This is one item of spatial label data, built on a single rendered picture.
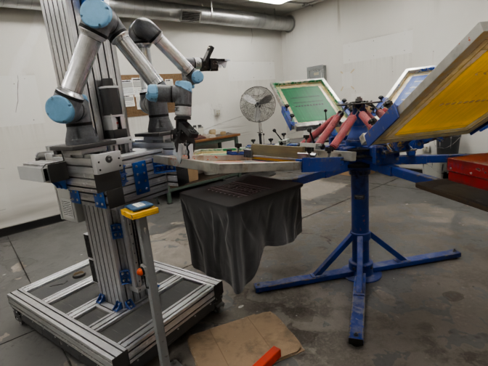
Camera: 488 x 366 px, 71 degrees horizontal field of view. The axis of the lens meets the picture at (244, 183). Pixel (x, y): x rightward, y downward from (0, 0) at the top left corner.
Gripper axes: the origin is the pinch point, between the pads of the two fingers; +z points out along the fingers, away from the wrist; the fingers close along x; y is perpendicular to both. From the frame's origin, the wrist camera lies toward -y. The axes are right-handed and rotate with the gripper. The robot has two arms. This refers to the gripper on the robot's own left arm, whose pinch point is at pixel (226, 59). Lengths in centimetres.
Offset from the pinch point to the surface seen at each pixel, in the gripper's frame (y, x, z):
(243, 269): 92, 102, -48
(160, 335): 128, 82, -86
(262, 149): 50, 58, -9
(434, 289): 153, 114, 97
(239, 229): 71, 101, -50
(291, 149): 46, 80, -5
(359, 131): 48, 57, 72
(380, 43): -19, -177, 371
